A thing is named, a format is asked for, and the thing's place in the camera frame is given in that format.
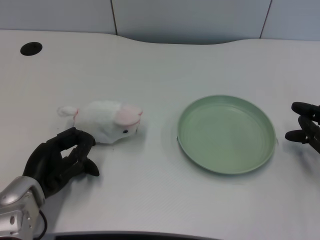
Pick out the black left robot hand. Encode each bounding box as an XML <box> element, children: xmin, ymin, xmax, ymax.
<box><xmin>22</xmin><ymin>127</ymin><xmax>100</xmax><ymax>200</ymax></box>

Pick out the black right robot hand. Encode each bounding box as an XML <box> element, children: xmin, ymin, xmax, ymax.
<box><xmin>285</xmin><ymin>101</ymin><xmax>320</xmax><ymax>156</ymax></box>

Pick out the white plush rabbit doll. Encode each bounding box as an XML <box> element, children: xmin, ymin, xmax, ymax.
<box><xmin>57</xmin><ymin>100</ymin><xmax>144</xmax><ymax>145</ymax></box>

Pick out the green round plate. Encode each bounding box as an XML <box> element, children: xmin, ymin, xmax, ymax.
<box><xmin>176</xmin><ymin>94</ymin><xmax>277</xmax><ymax>176</ymax></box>

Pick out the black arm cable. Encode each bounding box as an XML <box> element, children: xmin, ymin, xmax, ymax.
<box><xmin>34</xmin><ymin>210</ymin><xmax>48</xmax><ymax>239</ymax></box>

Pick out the black round cable grommet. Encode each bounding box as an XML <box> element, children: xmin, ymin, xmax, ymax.
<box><xmin>20</xmin><ymin>41</ymin><xmax>43</xmax><ymax>56</ymax></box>

